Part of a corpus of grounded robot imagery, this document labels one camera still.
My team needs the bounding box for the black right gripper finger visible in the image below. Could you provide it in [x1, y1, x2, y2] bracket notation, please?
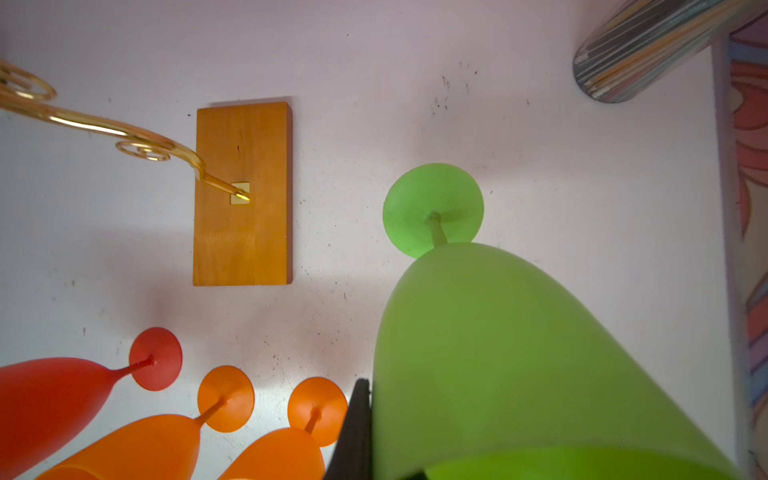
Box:
[324, 378, 372, 480]

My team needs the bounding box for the orange wine glass front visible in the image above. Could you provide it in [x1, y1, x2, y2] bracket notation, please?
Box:
[221, 377, 348, 479]

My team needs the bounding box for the orange wine glass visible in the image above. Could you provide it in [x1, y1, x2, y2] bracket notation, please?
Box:
[39, 366, 255, 479]
[221, 377, 348, 479]

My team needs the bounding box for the green wine glass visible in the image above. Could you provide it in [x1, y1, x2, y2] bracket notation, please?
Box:
[372, 163, 739, 479]

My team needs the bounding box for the red wine glass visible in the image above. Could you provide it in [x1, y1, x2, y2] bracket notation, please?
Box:
[1, 327, 183, 479]

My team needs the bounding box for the gold rack on wooden base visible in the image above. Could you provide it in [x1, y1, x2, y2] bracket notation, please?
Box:
[1, 61, 293, 286]

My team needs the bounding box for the clear cup of pencils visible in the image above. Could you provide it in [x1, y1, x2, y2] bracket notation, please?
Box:
[573, 0, 767, 104]

